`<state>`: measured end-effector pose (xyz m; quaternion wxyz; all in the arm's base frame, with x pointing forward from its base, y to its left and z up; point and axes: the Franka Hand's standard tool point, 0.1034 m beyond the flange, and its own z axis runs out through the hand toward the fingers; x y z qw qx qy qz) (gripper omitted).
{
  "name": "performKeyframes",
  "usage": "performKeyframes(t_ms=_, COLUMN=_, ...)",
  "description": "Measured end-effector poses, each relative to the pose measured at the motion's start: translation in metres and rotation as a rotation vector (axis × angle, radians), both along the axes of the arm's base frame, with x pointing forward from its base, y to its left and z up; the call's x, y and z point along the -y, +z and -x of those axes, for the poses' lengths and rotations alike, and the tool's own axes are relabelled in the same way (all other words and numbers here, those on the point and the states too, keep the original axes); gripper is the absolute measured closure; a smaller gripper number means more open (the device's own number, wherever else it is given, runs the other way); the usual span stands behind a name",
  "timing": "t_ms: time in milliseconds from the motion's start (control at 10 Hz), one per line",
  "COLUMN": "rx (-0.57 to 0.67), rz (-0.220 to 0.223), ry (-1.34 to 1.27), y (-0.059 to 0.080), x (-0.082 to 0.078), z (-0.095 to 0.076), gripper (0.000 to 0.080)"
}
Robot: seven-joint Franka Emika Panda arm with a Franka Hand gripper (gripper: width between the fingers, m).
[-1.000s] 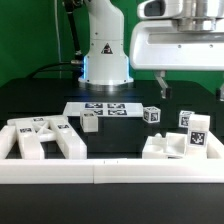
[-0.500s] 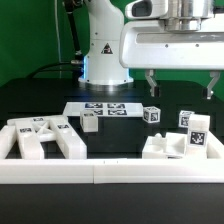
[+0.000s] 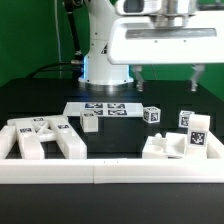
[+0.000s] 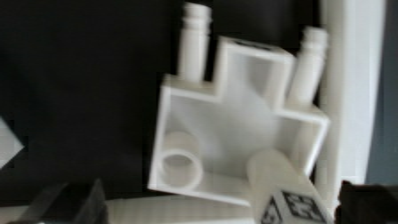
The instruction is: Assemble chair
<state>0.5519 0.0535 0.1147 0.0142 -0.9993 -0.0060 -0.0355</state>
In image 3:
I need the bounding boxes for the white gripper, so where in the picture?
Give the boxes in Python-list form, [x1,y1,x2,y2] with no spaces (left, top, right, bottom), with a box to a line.
[108,11,224,92]

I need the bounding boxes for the white chair seat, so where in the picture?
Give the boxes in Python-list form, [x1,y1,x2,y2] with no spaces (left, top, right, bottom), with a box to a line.
[142,132,186,159]

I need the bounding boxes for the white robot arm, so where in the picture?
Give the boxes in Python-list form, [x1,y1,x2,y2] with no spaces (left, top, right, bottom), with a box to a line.
[79,0,224,91]

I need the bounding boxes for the white chair backrest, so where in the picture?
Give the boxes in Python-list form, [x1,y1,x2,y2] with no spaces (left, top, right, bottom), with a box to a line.
[7,115,87,160]

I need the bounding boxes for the white tagged cube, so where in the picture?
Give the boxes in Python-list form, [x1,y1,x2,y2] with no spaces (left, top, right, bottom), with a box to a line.
[178,110,193,128]
[143,106,161,123]

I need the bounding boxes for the white tagged cube right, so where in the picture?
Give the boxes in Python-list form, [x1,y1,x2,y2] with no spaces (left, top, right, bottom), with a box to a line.
[178,110,193,128]

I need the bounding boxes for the white base tag plate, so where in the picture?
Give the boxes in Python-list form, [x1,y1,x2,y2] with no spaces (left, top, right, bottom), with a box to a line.
[63,102,143,117]

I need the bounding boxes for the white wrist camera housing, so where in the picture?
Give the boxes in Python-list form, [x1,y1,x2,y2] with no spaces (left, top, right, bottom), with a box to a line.
[115,0,162,16]

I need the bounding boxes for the black cable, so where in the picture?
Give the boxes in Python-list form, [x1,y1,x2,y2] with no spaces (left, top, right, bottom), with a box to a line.
[26,0,84,80]

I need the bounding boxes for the white U-shaped frame wall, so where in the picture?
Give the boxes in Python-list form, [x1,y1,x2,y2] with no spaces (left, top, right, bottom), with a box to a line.
[0,126,224,184]

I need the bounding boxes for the white cable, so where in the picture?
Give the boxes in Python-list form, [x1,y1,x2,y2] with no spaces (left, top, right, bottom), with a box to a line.
[53,0,63,79]

